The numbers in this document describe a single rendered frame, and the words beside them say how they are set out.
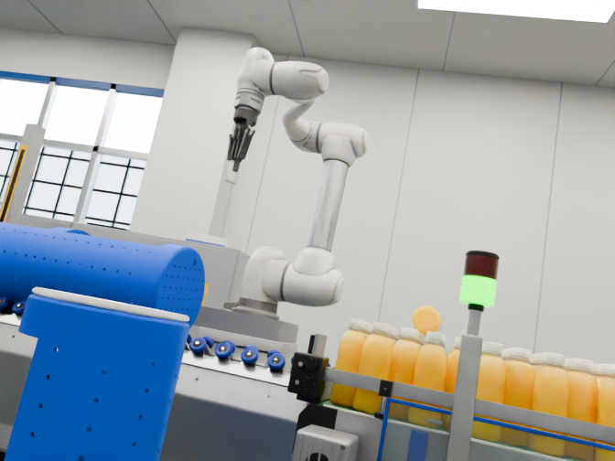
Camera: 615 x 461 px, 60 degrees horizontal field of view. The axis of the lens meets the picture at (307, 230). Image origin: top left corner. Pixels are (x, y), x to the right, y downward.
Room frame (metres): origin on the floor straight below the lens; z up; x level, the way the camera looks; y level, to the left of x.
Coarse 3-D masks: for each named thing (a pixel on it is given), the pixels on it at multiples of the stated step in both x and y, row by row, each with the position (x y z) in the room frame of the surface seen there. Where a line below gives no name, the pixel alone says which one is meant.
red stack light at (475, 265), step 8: (472, 256) 0.99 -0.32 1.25; (480, 256) 0.98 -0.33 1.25; (464, 264) 1.02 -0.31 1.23; (472, 264) 0.99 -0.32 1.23; (480, 264) 0.98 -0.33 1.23; (488, 264) 0.98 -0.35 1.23; (496, 264) 0.99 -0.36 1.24; (464, 272) 1.01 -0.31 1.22; (472, 272) 0.99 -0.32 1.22; (480, 272) 0.98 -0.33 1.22; (488, 272) 0.98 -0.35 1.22; (496, 272) 0.99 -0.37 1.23; (496, 280) 1.00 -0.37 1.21
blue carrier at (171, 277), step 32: (0, 224) 1.70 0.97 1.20; (0, 256) 1.63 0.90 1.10; (32, 256) 1.60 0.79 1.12; (64, 256) 1.57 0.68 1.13; (96, 256) 1.54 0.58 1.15; (128, 256) 1.52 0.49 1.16; (160, 256) 1.50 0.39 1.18; (192, 256) 1.61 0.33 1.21; (0, 288) 1.65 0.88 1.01; (32, 288) 1.60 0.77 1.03; (64, 288) 1.56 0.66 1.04; (96, 288) 1.52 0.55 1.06; (128, 288) 1.49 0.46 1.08; (160, 288) 1.48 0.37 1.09; (192, 288) 1.65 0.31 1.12; (192, 320) 1.69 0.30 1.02
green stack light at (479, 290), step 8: (464, 280) 1.01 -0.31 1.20; (472, 280) 0.99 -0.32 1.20; (480, 280) 0.98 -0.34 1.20; (488, 280) 0.98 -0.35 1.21; (464, 288) 1.00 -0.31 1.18; (472, 288) 0.99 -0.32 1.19; (480, 288) 0.98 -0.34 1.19; (488, 288) 0.98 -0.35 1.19; (464, 296) 1.00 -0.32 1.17; (472, 296) 0.99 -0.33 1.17; (480, 296) 0.98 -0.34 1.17; (488, 296) 0.98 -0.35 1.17; (480, 304) 1.00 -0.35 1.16; (488, 304) 0.98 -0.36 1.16
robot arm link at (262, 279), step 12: (264, 252) 2.04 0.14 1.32; (276, 252) 2.04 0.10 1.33; (252, 264) 2.04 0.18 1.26; (264, 264) 2.02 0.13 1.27; (276, 264) 2.02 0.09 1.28; (252, 276) 2.03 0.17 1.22; (264, 276) 2.02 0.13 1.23; (276, 276) 2.01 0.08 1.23; (252, 288) 2.03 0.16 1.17; (264, 288) 2.02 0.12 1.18; (276, 288) 2.01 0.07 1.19; (264, 300) 2.03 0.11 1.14; (276, 300) 2.06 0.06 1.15
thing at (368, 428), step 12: (312, 408) 1.23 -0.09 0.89; (324, 408) 1.22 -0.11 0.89; (336, 408) 1.23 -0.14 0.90; (300, 420) 1.24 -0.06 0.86; (312, 420) 1.23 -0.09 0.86; (324, 420) 1.22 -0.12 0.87; (336, 420) 1.21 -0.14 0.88; (348, 420) 1.21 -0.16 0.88; (360, 420) 1.20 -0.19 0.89; (372, 420) 1.19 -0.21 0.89; (348, 432) 1.21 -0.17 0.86; (360, 432) 1.20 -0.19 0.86; (372, 432) 1.19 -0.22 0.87; (360, 444) 1.20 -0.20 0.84; (372, 444) 1.19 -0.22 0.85; (360, 456) 1.20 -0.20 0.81; (372, 456) 1.19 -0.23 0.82
